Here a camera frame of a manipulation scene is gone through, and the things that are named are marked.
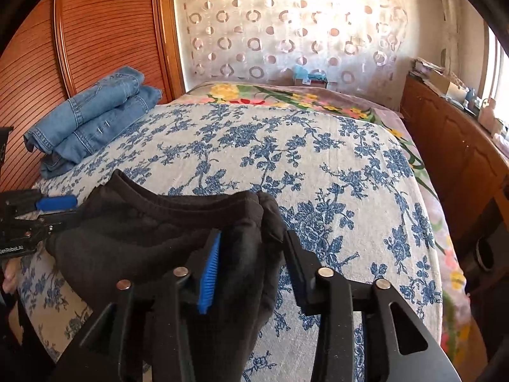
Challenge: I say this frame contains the pile of boxes and papers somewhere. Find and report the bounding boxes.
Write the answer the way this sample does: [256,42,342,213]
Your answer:
[409,58,509,141]

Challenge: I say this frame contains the black sweatshirt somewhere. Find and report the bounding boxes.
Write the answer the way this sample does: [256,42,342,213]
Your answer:
[45,169,288,382]

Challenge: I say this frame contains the wooden slatted wardrobe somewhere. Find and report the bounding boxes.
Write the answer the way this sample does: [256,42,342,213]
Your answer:
[0,0,185,192]

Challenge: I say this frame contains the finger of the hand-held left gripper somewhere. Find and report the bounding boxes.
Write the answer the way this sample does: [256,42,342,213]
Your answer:
[35,194,79,212]
[36,211,82,232]

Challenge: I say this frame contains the white ring-patterned curtain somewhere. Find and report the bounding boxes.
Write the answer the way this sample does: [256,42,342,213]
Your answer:
[173,0,410,92]

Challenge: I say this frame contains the wooden dresser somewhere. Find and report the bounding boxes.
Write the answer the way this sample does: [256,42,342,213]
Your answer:
[400,74,509,247]

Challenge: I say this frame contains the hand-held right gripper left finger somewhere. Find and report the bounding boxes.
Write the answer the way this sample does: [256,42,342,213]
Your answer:
[48,229,223,382]

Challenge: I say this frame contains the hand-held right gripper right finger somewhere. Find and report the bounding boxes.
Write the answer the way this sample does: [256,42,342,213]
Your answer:
[283,230,462,382]

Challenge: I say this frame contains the teal cardboard box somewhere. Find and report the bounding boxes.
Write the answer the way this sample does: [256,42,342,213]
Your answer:
[294,66,329,89]

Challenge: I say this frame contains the colourful floral blanket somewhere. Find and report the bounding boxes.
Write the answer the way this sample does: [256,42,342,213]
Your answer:
[187,81,468,363]

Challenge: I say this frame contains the folded blue jeans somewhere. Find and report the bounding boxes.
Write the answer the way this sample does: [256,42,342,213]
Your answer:
[23,66,163,180]

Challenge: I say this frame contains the blue floral bedspread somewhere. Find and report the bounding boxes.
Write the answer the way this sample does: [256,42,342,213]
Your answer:
[16,101,444,382]

